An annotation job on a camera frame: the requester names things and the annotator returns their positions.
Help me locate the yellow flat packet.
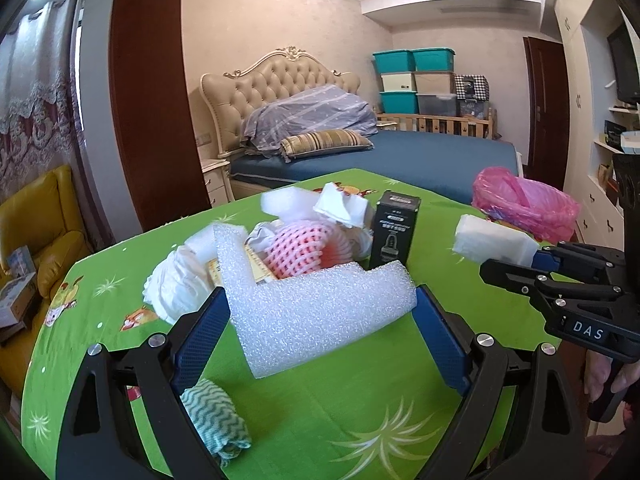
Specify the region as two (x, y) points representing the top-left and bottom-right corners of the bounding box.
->
(206, 250), (281, 288)

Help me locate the black box on shelf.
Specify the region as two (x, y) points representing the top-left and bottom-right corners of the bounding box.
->
(603, 120), (628, 151)

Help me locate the pile of books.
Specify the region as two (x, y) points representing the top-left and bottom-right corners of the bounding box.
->
(0, 246), (43, 331)

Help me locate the cream nightstand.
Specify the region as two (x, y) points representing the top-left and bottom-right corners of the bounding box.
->
(201, 157), (232, 208)

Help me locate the patterned lace curtain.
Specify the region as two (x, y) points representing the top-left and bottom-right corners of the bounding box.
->
(0, 0), (83, 201)

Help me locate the brown wooden column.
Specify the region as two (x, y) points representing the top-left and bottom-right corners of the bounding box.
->
(109, 0), (213, 235)

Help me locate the pink foam fruit net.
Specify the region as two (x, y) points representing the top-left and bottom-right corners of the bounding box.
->
(262, 222), (346, 281)

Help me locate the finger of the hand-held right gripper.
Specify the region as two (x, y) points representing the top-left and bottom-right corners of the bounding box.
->
(531, 241), (626, 286)
(478, 258), (623, 321)

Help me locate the white built-in cabinet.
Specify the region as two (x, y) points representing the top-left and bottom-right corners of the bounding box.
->
(552, 0), (640, 261)

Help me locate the white crumpled tissue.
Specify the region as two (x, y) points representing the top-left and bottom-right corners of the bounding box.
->
(247, 220), (281, 253)

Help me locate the stack of plastic storage boxes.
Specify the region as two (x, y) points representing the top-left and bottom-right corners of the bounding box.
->
(371, 48), (458, 117)

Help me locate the black television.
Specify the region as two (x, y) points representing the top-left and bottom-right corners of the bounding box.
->
(606, 21), (640, 106)

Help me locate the person's right hand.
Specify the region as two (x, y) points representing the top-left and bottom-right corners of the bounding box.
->
(584, 349), (640, 433)

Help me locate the bin with pink bag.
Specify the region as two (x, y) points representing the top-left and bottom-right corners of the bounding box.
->
(471, 166), (583, 246)

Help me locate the black cardboard box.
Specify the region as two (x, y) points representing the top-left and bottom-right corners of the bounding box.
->
(367, 190), (422, 273)

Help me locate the striped gold pillow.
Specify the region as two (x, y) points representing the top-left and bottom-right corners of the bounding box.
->
(279, 129), (375, 163)

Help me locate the L-shaped white foam piece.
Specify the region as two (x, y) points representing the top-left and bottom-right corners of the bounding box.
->
(212, 223), (418, 380)

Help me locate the small white foam chunk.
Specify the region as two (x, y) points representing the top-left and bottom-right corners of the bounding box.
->
(184, 225), (248, 263)

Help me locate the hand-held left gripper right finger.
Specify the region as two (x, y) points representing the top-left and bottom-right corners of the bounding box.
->
(415, 284), (586, 480)

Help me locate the white crumpled plastic bag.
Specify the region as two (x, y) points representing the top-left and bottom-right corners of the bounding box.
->
(142, 247), (221, 326)

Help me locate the dark wooden door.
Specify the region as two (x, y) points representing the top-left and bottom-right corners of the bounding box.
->
(522, 36), (571, 181)

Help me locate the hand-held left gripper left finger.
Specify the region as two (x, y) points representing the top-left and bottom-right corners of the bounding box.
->
(52, 285), (233, 480)

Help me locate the blue striped duvet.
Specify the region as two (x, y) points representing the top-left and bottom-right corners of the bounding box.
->
(241, 85), (379, 153)

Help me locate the white crumpled paper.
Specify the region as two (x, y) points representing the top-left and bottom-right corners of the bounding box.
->
(312, 182), (376, 228)

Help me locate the teal wavy-striped cloth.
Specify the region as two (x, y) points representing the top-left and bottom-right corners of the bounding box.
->
(180, 379), (252, 466)

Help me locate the white foam block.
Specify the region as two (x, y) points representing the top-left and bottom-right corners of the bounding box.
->
(452, 214), (541, 267)

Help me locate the yellow leather armchair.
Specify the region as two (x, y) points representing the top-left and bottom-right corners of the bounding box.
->
(0, 164), (96, 396)

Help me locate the bed with blue sheet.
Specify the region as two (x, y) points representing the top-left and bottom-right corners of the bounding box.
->
(227, 130), (523, 206)

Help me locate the beige tufted headboard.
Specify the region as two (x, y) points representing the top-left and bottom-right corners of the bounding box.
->
(200, 46), (362, 161)

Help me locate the wooden crib rail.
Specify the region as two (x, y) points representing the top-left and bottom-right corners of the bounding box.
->
(375, 108), (502, 140)

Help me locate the green printed tablecloth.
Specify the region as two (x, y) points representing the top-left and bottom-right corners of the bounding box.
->
(20, 167), (566, 480)

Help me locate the black white checked bag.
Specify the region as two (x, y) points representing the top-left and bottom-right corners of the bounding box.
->
(452, 74), (488, 101)

